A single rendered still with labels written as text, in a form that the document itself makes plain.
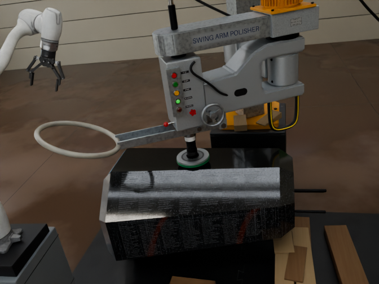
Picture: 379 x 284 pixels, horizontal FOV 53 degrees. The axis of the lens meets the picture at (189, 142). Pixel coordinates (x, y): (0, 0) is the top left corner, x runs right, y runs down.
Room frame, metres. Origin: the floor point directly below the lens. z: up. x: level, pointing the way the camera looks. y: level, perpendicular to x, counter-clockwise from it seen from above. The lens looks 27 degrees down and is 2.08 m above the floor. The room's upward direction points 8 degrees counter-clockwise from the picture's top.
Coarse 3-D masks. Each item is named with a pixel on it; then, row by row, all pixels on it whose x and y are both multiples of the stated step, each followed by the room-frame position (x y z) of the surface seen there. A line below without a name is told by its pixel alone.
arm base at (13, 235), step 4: (12, 232) 1.60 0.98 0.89; (16, 232) 1.62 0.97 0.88; (20, 232) 1.63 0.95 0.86; (8, 236) 1.56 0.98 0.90; (12, 236) 1.56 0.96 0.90; (16, 236) 1.56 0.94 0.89; (20, 236) 1.58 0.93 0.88; (0, 240) 1.52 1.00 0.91; (4, 240) 1.53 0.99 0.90; (8, 240) 1.55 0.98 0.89; (12, 240) 1.55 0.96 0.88; (16, 240) 1.55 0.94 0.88; (20, 240) 1.56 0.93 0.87; (0, 244) 1.52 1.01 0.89; (4, 244) 1.52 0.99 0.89; (8, 244) 1.53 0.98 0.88; (0, 248) 1.50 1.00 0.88; (4, 248) 1.50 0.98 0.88; (8, 248) 1.51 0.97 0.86; (0, 252) 1.49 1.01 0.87; (4, 252) 1.48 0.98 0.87
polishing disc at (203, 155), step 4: (200, 148) 2.25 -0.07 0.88; (180, 152) 2.23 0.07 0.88; (184, 152) 2.22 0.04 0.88; (200, 152) 2.19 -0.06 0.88; (204, 152) 2.18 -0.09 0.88; (208, 152) 2.18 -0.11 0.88; (180, 156) 2.18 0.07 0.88; (184, 156) 2.17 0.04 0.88; (200, 156) 2.14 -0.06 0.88; (204, 156) 2.13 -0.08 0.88; (208, 156) 2.13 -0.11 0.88; (180, 160) 2.13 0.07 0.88; (184, 160) 2.12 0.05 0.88; (188, 160) 2.11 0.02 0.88; (192, 160) 2.10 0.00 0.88; (196, 160) 2.10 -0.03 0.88; (200, 160) 2.09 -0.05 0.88; (204, 160) 2.08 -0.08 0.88; (184, 164) 2.07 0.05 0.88; (188, 164) 2.06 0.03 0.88; (192, 164) 2.06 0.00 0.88; (196, 164) 2.06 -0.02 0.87
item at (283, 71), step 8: (280, 56) 2.23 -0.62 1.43; (288, 56) 2.21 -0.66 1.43; (296, 56) 2.24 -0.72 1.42; (272, 64) 2.25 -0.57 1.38; (280, 64) 2.22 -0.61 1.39; (288, 64) 2.21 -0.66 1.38; (296, 64) 2.24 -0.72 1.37; (272, 72) 2.26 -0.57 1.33; (280, 72) 2.22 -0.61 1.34; (288, 72) 2.21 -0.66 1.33; (296, 72) 2.24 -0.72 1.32; (272, 80) 2.26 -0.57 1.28; (280, 80) 2.22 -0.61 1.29; (288, 80) 2.21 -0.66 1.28; (296, 80) 2.24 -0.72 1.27
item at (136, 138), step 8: (208, 120) 2.24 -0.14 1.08; (216, 120) 2.22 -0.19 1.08; (144, 128) 2.16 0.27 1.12; (152, 128) 2.16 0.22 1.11; (160, 128) 2.17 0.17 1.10; (168, 128) 2.19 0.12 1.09; (192, 128) 2.11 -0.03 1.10; (200, 128) 2.11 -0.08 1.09; (208, 128) 2.13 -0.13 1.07; (216, 128) 2.14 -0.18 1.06; (120, 136) 2.12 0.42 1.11; (128, 136) 2.13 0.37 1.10; (136, 136) 2.14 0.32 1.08; (144, 136) 2.04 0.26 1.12; (152, 136) 2.05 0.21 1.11; (160, 136) 2.06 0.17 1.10; (168, 136) 2.07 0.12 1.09; (176, 136) 2.08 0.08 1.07; (120, 144) 2.01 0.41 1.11; (128, 144) 2.02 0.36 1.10; (136, 144) 2.03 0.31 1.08
